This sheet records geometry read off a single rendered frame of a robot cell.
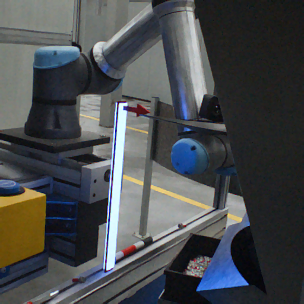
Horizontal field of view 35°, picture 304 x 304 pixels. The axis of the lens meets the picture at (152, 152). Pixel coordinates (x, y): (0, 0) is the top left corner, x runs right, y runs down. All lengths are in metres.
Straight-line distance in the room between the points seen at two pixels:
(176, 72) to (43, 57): 0.40
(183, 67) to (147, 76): 10.43
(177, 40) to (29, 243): 0.51
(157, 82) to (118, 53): 9.91
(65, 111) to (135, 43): 0.25
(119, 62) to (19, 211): 0.71
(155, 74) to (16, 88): 8.74
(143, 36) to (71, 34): 1.69
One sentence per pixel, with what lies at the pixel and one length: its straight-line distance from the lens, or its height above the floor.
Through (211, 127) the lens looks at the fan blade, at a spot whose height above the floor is 1.18.
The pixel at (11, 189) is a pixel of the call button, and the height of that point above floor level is 1.08.
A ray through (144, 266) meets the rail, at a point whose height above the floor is 0.83.
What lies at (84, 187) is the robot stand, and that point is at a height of 0.94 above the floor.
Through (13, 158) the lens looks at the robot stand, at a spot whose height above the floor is 0.96.
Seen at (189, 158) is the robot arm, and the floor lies 1.08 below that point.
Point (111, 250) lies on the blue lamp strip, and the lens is 0.95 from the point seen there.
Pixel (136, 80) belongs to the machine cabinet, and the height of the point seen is 0.46.
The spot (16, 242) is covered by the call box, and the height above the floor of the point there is 1.01.
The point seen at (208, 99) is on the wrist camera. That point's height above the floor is 1.21.
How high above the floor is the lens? 1.29
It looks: 12 degrees down
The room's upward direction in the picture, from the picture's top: 5 degrees clockwise
